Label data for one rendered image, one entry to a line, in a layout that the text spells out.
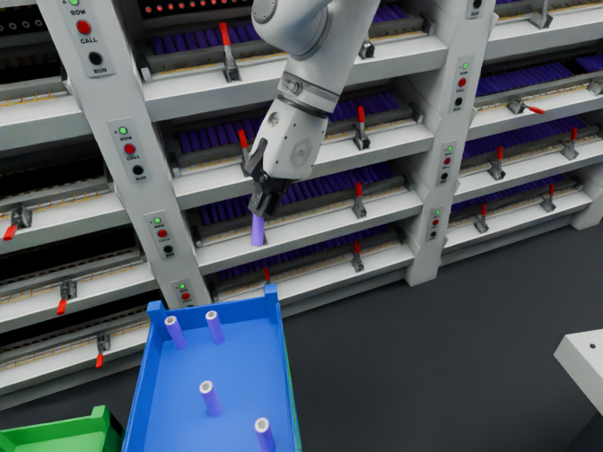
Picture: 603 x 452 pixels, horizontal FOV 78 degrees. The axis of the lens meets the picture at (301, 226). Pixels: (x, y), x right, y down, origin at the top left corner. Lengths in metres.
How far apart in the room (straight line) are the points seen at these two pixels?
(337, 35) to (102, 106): 0.41
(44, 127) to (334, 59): 0.48
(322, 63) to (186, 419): 0.50
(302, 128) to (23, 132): 0.46
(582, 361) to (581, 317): 0.57
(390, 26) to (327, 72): 0.40
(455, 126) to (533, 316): 0.62
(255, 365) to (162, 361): 0.15
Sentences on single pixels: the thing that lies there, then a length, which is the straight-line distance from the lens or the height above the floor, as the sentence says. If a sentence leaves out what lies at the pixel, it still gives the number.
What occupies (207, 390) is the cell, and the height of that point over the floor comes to 0.47.
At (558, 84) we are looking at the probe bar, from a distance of 1.26.
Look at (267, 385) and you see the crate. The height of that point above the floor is 0.40.
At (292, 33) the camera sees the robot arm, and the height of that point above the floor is 0.83.
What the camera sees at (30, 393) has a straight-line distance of 1.27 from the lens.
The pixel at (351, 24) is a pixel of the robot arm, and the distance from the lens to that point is 0.52.
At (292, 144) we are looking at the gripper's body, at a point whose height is 0.69.
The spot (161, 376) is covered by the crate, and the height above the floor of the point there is 0.40.
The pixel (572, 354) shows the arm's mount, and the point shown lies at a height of 0.32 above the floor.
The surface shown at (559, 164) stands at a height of 0.33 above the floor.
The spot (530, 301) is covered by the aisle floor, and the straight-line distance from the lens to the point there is 1.34.
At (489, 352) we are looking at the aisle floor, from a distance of 1.17.
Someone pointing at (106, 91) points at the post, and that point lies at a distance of 0.71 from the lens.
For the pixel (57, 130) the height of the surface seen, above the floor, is 0.69.
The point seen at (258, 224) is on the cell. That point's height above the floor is 0.56.
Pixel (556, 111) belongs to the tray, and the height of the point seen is 0.50.
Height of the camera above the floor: 0.91
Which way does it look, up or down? 38 degrees down
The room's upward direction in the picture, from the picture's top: 5 degrees counter-clockwise
